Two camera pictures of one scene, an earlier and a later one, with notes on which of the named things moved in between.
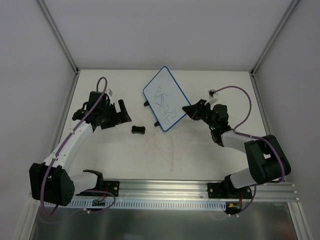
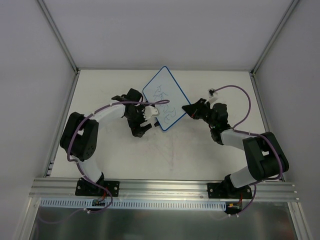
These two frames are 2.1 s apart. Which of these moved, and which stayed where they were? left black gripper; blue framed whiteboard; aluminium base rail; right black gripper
Moved: left black gripper
Stayed: aluminium base rail; blue framed whiteboard; right black gripper
